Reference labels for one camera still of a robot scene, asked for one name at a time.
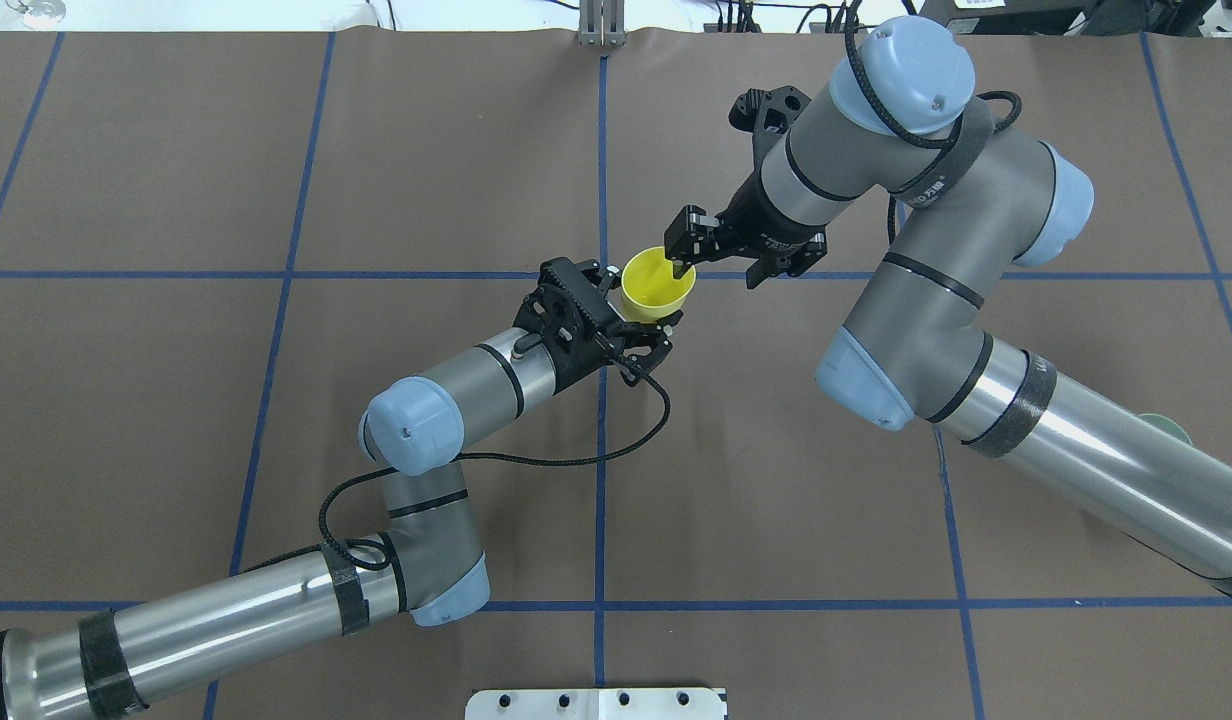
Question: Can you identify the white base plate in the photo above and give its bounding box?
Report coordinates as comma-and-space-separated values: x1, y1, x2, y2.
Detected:
464, 687, 729, 719

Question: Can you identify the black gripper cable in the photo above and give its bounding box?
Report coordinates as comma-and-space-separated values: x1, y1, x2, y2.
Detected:
841, 0, 1023, 240

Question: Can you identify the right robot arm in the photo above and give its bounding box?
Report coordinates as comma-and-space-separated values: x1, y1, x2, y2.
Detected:
663, 15, 1232, 598

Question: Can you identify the green plastic cup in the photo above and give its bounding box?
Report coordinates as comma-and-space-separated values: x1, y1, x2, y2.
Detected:
1138, 413, 1195, 446

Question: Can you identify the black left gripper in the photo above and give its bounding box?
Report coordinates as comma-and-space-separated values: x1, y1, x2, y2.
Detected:
514, 258, 683, 393

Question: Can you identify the brown table mat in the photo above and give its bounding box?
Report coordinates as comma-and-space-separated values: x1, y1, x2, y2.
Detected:
0, 27, 1232, 719

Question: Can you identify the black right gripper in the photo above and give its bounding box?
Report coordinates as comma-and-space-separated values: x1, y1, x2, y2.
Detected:
663, 173, 827, 290

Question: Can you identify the aluminium post on table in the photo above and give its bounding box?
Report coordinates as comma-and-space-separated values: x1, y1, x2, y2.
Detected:
577, 0, 628, 47

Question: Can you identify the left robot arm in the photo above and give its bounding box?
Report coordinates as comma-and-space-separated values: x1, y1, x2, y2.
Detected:
0, 256, 695, 719

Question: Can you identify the yellow plastic cup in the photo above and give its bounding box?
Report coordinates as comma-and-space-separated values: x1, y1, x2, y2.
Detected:
620, 247, 697, 323

